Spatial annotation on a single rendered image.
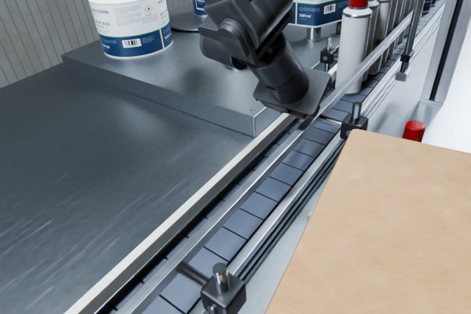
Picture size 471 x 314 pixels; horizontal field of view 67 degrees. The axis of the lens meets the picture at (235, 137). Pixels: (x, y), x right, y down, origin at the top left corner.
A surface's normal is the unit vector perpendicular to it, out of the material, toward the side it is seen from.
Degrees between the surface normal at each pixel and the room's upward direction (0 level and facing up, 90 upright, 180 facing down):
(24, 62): 90
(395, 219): 0
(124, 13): 90
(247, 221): 0
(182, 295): 0
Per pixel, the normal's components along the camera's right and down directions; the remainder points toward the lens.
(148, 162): -0.07, -0.81
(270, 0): 0.41, 0.00
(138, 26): 0.35, 0.52
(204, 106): -0.59, 0.51
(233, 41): -0.59, 0.77
